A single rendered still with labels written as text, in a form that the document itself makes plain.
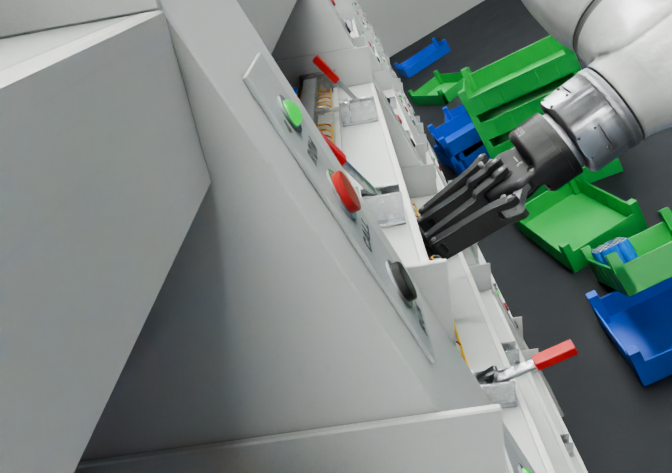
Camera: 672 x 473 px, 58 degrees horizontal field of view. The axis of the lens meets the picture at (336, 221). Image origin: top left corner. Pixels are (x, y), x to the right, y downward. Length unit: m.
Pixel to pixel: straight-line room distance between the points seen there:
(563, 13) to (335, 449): 0.56
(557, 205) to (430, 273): 1.51
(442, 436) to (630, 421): 1.00
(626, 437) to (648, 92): 0.71
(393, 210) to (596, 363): 0.92
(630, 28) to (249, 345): 0.52
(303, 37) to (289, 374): 0.70
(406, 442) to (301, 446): 0.03
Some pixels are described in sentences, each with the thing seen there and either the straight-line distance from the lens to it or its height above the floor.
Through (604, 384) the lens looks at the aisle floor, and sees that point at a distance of 1.27.
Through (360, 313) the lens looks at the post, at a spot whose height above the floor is 0.82.
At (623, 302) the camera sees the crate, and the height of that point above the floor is 0.02.
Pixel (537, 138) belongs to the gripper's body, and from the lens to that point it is 0.62.
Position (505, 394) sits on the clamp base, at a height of 0.54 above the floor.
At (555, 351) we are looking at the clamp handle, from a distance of 0.54.
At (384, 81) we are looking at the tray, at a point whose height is 0.55.
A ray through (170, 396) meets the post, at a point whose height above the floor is 0.82.
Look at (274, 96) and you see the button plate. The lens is 0.20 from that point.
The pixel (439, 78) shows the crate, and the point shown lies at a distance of 3.28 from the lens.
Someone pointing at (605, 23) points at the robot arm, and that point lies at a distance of 0.66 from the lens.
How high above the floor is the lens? 0.91
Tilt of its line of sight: 22 degrees down
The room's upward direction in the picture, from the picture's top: 34 degrees counter-clockwise
